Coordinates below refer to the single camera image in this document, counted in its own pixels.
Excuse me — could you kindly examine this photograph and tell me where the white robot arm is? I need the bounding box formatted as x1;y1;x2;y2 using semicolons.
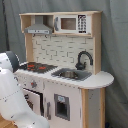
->
0;51;49;128

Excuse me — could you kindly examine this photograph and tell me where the red right stove knob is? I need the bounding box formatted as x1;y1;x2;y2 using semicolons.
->
31;81;37;88

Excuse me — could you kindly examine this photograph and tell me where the black toy stovetop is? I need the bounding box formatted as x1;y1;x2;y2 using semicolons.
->
20;62;55;73

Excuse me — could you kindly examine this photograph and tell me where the black toy faucet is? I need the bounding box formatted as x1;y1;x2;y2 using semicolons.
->
75;51;93;70

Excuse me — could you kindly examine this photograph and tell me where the grey range hood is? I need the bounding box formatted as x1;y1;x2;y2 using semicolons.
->
25;15;54;35

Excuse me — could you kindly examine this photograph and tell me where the toy oven door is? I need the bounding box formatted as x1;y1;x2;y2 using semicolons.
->
23;89;44;116

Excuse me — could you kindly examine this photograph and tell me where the grey ice dispenser panel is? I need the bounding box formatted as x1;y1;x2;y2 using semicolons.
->
54;94;70;120

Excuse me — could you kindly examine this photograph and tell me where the wooden toy kitchen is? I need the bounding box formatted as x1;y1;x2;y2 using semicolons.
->
16;11;114;128

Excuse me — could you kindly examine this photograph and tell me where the grey cupboard door handle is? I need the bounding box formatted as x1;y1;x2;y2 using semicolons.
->
47;102;51;120

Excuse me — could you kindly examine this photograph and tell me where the white toy microwave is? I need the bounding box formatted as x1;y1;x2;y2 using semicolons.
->
54;15;87;33

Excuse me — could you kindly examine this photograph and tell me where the small metal pot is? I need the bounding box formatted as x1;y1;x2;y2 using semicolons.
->
64;71;77;78

